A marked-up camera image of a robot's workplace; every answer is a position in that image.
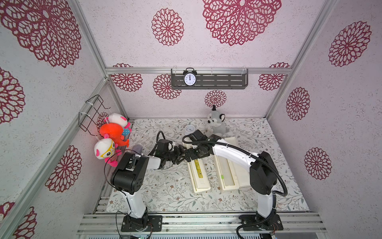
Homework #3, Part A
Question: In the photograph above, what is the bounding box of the cream dispenser base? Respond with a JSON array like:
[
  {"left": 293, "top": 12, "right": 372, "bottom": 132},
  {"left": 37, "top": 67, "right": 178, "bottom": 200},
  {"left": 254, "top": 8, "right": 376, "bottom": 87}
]
[{"left": 214, "top": 155, "right": 251, "bottom": 193}]

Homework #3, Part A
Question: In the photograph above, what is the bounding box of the plastic wrap roll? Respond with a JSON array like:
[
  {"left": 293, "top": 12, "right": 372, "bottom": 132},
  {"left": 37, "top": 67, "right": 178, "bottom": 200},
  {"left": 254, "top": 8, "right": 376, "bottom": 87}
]
[{"left": 219, "top": 157, "right": 235, "bottom": 187}]

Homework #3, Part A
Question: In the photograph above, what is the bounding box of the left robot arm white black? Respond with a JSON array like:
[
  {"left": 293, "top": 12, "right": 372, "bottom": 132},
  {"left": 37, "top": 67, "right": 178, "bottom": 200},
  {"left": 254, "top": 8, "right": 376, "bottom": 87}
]
[{"left": 110, "top": 139, "right": 187, "bottom": 220}]

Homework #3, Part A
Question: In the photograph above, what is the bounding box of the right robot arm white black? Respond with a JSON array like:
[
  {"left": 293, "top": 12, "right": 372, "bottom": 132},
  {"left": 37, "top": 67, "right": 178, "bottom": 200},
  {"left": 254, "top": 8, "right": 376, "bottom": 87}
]
[{"left": 182, "top": 130, "right": 288, "bottom": 219}]

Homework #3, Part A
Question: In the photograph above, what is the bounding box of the grey plush toy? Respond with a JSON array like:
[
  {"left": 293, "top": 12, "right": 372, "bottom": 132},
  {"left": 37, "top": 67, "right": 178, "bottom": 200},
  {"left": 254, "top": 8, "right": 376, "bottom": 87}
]
[{"left": 206, "top": 105, "right": 229, "bottom": 137}]

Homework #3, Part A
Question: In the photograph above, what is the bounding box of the red plush toy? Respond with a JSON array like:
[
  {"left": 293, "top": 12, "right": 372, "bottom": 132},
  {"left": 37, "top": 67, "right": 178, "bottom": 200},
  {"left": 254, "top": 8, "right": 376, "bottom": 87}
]
[{"left": 99, "top": 123, "right": 129, "bottom": 147}]

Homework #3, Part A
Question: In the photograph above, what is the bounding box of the white pink plush top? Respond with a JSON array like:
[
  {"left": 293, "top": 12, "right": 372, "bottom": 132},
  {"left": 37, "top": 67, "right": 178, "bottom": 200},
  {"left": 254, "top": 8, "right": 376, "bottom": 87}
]
[{"left": 106, "top": 113, "right": 131, "bottom": 128}]

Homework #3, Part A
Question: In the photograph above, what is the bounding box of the black alarm clock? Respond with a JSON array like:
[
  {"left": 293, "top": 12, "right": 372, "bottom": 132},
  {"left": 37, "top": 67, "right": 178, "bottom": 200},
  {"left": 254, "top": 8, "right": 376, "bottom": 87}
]
[{"left": 183, "top": 67, "right": 198, "bottom": 87}]

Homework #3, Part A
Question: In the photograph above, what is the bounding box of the grey wall shelf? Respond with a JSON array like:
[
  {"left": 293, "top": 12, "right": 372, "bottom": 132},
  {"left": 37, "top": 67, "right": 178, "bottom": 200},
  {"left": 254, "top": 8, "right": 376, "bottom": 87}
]
[{"left": 170, "top": 68, "right": 248, "bottom": 90}]

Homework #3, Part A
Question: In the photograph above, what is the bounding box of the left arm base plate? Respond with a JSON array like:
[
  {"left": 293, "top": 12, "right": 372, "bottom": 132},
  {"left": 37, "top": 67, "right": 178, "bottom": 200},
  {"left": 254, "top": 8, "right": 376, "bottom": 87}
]
[{"left": 120, "top": 215, "right": 163, "bottom": 232}]

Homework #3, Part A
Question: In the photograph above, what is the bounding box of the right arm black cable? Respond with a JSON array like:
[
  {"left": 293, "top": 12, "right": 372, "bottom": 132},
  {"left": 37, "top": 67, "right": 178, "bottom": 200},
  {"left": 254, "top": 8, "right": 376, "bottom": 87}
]
[{"left": 181, "top": 134, "right": 288, "bottom": 239}]

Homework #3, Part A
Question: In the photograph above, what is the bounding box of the black wire basket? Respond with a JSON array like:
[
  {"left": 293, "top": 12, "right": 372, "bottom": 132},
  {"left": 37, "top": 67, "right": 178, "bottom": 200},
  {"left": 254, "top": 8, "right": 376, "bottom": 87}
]
[{"left": 77, "top": 94, "right": 111, "bottom": 136}]

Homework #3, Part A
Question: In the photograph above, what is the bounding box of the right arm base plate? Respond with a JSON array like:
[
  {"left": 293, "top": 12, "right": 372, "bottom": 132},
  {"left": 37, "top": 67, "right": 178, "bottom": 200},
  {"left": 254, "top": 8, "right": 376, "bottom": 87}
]
[{"left": 238, "top": 211, "right": 284, "bottom": 232}]

